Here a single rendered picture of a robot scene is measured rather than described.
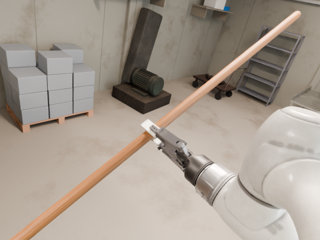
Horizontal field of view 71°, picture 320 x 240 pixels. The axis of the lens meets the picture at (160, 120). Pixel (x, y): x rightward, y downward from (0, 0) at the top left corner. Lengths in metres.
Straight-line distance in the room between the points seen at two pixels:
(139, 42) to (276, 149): 4.50
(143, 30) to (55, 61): 1.98
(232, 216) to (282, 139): 0.20
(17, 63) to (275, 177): 3.58
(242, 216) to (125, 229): 2.14
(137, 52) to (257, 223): 4.49
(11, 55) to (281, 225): 3.55
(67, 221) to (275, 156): 2.38
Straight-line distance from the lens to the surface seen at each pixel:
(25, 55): 3.73
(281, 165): 0.38
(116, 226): 2.57
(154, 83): 4.39
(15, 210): 2.79
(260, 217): 0.47
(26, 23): 4.16
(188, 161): 0.56
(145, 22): 4.79
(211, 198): 0.52
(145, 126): 0.65
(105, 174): 0.63
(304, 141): 0.39
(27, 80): 3.45
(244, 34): 7.57
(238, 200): 0.48
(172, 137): 0.57
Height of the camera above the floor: 2.13
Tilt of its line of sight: 29 degrees down
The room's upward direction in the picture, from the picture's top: 13 degrees clockwise
